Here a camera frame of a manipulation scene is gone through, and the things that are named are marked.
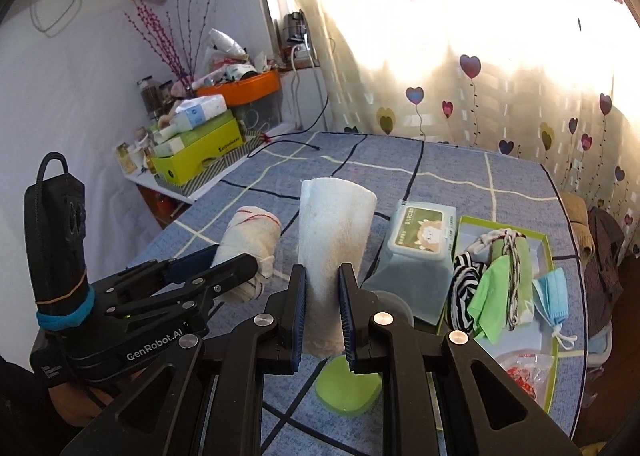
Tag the lime green cardboard box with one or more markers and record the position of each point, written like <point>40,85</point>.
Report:
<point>542,256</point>

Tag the orange plastic basket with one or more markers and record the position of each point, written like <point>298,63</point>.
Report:
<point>245,88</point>

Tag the white plastic bag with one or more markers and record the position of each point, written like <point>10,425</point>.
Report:
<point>225,48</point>

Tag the pale green long box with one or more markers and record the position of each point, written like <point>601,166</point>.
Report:
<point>192,136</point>

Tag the pink branch decoration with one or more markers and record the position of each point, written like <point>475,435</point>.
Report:
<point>167,36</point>

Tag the small yellow box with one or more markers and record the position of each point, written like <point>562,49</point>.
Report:
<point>127,156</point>

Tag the person's left hand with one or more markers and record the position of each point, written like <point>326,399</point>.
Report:
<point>75,401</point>

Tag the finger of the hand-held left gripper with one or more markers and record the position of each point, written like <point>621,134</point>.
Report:
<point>195,261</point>
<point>230,271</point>

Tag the person's left forearm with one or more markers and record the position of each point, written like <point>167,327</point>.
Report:
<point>25,411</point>

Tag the brown cloth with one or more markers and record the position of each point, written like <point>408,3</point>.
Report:
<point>575,221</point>

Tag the dark glass jar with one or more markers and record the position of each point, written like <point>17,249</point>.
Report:
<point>148,98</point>

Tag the blue checked tablecloth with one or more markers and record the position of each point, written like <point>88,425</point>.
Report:
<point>380,171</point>

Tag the dark clothing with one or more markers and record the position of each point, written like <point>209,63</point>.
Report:
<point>605,261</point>

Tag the blue wet wipes pack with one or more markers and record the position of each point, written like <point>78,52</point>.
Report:
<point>400,281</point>

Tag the striped patterned box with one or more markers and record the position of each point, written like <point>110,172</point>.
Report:
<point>225,168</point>

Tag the blue face mask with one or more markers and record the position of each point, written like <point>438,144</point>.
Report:
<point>550,296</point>

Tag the clear plastic bowl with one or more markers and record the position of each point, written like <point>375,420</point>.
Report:
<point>395,301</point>

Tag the blue white tissue pack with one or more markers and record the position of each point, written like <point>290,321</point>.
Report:
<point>200,111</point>

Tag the green towel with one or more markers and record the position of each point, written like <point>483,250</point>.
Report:
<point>524,276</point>

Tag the white shelf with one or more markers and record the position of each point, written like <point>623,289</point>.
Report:
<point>155,188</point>

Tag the black white striped cloth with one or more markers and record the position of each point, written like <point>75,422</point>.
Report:
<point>462,286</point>

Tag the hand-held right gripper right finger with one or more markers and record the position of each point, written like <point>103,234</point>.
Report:
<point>346,316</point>

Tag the beige striped cloth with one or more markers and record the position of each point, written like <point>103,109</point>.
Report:
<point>247,246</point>

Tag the metal appliance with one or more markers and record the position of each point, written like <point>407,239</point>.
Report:
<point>295,26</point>

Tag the lime green shoe box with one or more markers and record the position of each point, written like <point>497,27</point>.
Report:
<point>200,161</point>

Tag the heart print curtain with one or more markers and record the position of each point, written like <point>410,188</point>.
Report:
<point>475,36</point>

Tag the clear plastic storage box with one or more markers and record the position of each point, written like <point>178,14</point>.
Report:
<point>260,113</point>

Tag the red snack wrappers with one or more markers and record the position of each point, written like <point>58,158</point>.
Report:
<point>525,371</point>

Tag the light green cloth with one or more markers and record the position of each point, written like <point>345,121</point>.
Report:
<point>490,296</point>

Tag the white towel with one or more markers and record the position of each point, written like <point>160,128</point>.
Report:
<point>330,236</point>

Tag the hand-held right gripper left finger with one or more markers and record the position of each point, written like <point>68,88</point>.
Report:
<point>298,316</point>

